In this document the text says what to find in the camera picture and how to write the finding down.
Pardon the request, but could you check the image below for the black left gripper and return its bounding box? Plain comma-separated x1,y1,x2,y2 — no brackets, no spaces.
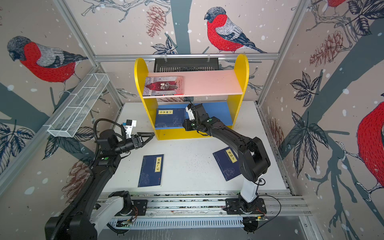
113,133,155,155

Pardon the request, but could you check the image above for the navy book yellow label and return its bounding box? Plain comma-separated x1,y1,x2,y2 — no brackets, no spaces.
138,155,164,188

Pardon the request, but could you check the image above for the red silver illustrated book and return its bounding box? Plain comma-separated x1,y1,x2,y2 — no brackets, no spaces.
143,76,184,97

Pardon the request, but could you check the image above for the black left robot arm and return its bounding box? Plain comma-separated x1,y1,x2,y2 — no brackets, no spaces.
45,130,155,240

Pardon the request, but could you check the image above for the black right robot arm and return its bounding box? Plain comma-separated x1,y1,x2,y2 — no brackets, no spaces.
183,103,271,214

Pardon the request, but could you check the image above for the yellow blue pink bookshelf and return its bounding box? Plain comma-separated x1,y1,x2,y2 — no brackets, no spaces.
133,53,250,141

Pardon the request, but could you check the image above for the black slotted vent box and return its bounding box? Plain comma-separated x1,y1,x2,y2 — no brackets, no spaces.
154,58,219,73

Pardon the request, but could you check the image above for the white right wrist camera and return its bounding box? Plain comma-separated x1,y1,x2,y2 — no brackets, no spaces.
186,105,195,121

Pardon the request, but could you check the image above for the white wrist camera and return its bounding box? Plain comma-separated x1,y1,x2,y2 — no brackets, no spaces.
186,105,195,121
123,120,137,139

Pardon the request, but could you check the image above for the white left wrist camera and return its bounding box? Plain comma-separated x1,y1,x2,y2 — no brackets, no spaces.
123,120,137,139

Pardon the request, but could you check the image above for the white wire mesh tray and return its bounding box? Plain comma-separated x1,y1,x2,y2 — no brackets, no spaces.
48,73,110,138

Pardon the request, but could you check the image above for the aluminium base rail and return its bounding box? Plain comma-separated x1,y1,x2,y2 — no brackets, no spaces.
74,190,313,230

